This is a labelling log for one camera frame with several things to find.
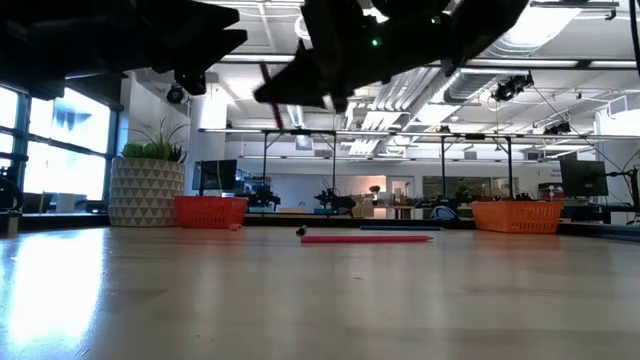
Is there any red plastic bin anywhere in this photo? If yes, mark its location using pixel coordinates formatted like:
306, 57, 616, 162
173, 195, 250, 230

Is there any long red pen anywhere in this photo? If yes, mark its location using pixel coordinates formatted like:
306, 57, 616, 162
299, 234, 434, 245

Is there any black ceiling camera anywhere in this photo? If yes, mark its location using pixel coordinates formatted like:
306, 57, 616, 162
491, 72, 535, 104
542, 121, 573, 136

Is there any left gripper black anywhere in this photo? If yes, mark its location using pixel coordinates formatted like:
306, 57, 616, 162
99, 0, 249, 97

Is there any black stand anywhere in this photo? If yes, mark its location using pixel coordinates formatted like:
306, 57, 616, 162
604, 167, 640, 226

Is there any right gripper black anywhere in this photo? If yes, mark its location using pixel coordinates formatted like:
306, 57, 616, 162
253, 0, 461, 115

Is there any long ceiling light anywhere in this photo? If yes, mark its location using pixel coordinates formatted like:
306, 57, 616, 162
464, 58, 640, 70
219, 53, 297, 65

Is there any black ceiling speaker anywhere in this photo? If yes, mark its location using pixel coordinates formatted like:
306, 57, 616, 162
165, 82, 186, 105

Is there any blue pencil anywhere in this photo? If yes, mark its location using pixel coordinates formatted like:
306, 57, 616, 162
359, 225, 444, 232

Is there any green plant in patterned pot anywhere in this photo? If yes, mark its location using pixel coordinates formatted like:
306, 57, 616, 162
108, 117, 190, 229

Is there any red box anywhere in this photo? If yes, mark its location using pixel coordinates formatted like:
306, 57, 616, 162
538, 182, 565, 201

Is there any orange plastic bin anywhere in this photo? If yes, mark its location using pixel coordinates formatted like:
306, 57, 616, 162
469, 199, 565, 235

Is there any black aluminium table frame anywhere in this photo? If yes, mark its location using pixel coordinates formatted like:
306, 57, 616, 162
0, 209, 640, 244

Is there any black monitor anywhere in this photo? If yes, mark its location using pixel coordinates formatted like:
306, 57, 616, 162
192, 158, 239, 197
558, 157, 610, 199

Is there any short red pen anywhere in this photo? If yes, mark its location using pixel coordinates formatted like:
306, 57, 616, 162
258, 60, 285, 131

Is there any black background rig frame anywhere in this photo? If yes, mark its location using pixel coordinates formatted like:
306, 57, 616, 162
198, 127, 596, 199

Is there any blue and white ball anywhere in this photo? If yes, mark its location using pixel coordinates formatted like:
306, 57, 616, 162
429, 204, 459, 222

